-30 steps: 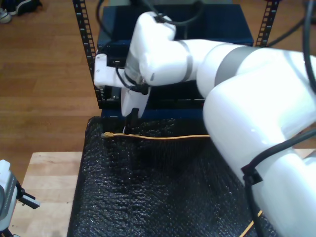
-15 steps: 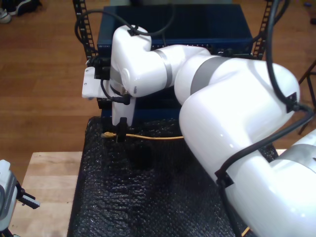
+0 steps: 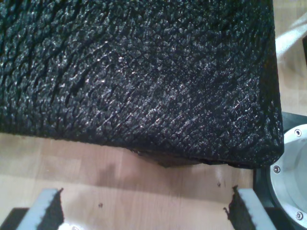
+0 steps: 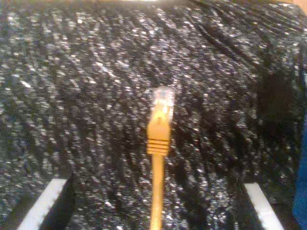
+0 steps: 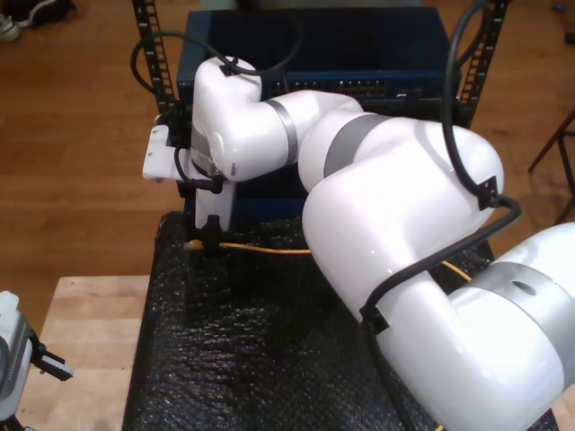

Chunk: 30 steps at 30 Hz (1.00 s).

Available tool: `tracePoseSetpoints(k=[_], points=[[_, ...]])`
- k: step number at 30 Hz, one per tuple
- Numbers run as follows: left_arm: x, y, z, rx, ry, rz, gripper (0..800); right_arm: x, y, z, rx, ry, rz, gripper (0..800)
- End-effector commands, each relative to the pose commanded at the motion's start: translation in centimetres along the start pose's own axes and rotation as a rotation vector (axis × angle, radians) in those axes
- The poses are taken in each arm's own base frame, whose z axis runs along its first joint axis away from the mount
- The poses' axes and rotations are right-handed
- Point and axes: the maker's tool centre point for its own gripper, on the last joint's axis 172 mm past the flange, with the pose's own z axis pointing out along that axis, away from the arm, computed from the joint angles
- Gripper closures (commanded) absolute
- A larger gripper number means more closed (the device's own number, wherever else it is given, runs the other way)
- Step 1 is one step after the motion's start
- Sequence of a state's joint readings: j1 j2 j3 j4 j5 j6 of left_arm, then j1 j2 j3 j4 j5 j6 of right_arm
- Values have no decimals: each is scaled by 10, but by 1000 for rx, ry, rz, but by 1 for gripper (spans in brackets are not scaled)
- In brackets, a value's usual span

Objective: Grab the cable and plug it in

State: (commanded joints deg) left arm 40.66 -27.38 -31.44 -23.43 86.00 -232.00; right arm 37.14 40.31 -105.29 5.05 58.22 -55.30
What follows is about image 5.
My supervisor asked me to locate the white sneaker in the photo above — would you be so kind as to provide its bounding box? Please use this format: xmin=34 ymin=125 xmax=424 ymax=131
xmin=0 ymin=13 xmax=22 ymax=44

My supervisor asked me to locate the black server rack frame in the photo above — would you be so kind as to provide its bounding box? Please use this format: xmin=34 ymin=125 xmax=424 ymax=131
xmin=131 ymin=0 xmax=511 ymax=201

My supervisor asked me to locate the yellow network cable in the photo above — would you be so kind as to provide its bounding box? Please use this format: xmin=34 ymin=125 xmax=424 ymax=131
xmin=182 ymin=239 xmax=473 ymax=431

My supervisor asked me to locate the black bubble wrap mat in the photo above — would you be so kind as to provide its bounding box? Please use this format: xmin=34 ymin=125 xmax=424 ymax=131
xmin=120 ymin=210 xmax=561 ymax=431

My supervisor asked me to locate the blue rack base board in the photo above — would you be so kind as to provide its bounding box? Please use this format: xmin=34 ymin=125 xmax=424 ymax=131
xmin=183 ymin=196 xmax=311 ymax=221

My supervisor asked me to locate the dark blue sneaker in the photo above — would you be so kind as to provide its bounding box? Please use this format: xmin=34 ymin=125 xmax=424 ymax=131
xmin=11 ymin=0 xmax=77 ymax=29

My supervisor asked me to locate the blue network switch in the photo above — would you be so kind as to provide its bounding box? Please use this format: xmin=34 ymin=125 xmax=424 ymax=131
xmin=176 ymin=9 xmax=463 ymax=107

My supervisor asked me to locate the dark wooden stool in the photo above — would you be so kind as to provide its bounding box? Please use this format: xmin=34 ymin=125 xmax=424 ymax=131
xmin=527 ymin=107 xmax=575 ymax=225

